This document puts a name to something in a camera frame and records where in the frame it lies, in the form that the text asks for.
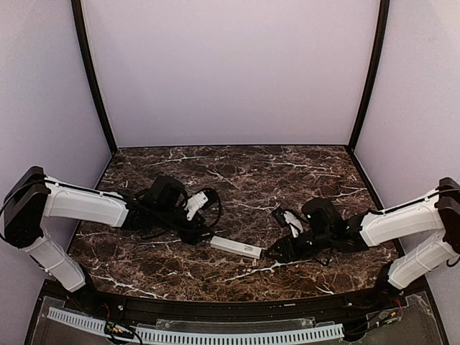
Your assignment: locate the white remote control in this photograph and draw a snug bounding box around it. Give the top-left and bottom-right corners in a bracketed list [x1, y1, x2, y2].
[210, 236, 262, 259]

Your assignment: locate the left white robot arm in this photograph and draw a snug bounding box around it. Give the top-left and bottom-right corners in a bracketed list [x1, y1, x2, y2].
[1, 166, 221, 293]

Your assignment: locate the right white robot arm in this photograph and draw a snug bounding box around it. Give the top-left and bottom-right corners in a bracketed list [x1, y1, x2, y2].
[264, 178, 459, 305]

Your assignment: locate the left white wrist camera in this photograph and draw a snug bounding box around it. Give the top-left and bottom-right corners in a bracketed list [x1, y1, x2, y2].
[184, 191, 208, 221]

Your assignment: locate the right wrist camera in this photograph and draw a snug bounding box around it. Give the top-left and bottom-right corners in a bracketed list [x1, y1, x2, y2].
[271, 207, 304, 238]

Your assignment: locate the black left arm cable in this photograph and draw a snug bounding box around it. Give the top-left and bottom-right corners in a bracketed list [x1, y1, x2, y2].
[138, 188, 224, 240]

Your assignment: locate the right white cable duct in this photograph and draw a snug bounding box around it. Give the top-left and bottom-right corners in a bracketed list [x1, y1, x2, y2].
[136, 323, 344, 345]

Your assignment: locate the white cable duct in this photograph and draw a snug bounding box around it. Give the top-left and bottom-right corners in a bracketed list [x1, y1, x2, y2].
[136, 323, 344, 345]
[47, 307, 105, 336]

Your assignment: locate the black front rail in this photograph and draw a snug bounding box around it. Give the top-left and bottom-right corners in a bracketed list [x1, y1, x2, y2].
[81, 292, 378, 323]

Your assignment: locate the left white cable duct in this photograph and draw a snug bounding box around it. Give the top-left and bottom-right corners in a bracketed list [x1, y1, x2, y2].
[47, 307, 105, 336]

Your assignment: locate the right black frame post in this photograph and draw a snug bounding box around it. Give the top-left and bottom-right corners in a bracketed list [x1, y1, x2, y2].
[348, 0, 390, 152]

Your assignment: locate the black frame post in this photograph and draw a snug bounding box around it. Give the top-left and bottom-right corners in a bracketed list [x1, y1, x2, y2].
[70, 0, 118, 155]
[348, 0, 390, 152]

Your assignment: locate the left black frame post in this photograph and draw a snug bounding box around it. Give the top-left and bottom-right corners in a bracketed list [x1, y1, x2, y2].
[70, 0, 118, 155]

